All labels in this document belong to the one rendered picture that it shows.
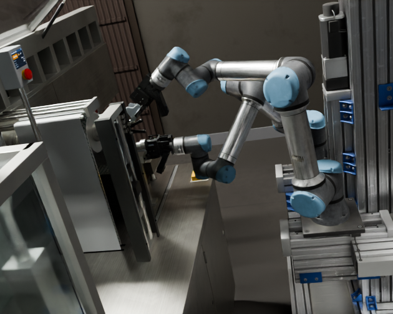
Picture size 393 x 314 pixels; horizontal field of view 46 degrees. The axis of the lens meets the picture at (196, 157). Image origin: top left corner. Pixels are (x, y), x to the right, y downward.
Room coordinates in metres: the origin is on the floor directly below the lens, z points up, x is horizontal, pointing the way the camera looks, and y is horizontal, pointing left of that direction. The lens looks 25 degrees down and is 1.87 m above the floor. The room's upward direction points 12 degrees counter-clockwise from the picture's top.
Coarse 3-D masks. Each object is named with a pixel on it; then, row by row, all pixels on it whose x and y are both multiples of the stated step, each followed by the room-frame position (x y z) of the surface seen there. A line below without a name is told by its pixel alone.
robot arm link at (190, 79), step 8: (184, 72) 1.66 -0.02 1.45; (192, 72) 1.66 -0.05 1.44; (200, 72) 1.68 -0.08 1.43; (208, 72) 1.70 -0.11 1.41; (184, 80) 1.65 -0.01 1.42; (192, 80) 1.64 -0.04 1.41; (200, 80) 1.64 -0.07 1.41; (208, 80) 1.70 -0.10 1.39; (192, 88) 1.63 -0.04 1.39; (200, 88) 1.62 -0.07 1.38; (192, 96) 1.64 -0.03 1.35
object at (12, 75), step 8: (8, 48) 1.24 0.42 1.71; (16, 48) 1.24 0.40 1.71; (0, 56) 1.20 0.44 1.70; (8, 56) 1.20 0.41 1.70; (16, 56) 1.23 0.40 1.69; (24, 56) 1.26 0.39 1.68; (0, 64) 1.21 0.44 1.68; (8, 64) 1.20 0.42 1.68; (16, 64) 1.21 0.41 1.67; (24, 64) 1.25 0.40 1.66; (0, 72) 1.21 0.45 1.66; (8, 72) 1.20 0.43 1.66; (16, 72) 1.20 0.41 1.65; (24, 72) 1.22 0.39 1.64; (8, 80) 1.21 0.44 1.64; (16, 80) 1.20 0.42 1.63; (24, 80) 1.22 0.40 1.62; (8, 88) 1.21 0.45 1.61
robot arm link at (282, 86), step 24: (288, 72) 1.37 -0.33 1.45; (312, 72) 1.43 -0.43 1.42; (264, 96) 1.40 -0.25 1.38; (288, 96) 1.34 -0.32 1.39; (288, 120) 1.37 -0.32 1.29; (288, 144) 1.39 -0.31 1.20; (312, 144) 1.37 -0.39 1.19; (312, 168) 1.35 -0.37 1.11; (312, 192) 1.33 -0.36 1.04; (312, 216) 1.32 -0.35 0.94
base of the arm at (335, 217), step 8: (336, 200) 1.43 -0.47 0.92; (344, 200) 1.46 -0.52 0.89; (328, 208) 1.43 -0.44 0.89; (336, 208) 1.43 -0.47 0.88; (344, 208) 1.44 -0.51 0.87; (320, 216) 1.45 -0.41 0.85; (328, 216) 1.42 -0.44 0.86; (336, 216) 1.42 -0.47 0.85; (344, 216) 1.42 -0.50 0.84; (320, 224) 1.43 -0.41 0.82; (328, 224) 1.42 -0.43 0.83; (336, 224) 1.41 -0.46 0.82
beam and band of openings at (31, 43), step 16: (64, 16) 2.40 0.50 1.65; (80, 16) 2.49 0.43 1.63; (96, 16) 2.69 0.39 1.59; (32, 32) 1.99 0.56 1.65; (48, 32) 2.11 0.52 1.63; (64, 32) 2.26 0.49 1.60; (80, 32) 2.53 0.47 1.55; (96, 32) 2.68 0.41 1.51; (0, 48) 1.73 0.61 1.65; (32, 48) 1.94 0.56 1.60; (48, 48) 2.08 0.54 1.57; (64, 48) 2.23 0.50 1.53; (80, 48) 2.38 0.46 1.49; (96, 48) 2.57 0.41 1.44; (32, 64) 1.94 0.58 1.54; (48, 64) 2.09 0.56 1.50; (64, 64) 2.24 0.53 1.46; (0, 80) 1.66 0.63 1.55; (32, 80) 1.94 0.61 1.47; (48, 80) 1.97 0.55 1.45; (0, 96) 1.64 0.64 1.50; (16, 96) 1.79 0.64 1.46; (0, 112) 1.60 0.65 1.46
